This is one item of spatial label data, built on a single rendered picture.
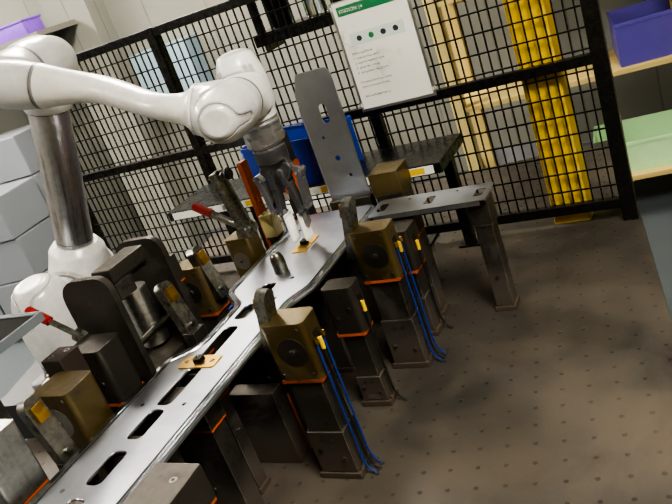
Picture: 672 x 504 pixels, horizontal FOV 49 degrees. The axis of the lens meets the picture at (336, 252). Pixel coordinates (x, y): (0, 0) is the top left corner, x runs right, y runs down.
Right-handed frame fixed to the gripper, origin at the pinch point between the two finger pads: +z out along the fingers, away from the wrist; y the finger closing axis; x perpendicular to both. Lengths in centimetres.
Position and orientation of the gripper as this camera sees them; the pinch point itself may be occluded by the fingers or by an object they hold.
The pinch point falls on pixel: (298, 226)
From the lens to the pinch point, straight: 170.6
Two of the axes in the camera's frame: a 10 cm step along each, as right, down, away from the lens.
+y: 8.7, -1.2, -4.8
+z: 3.2, 8.7, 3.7
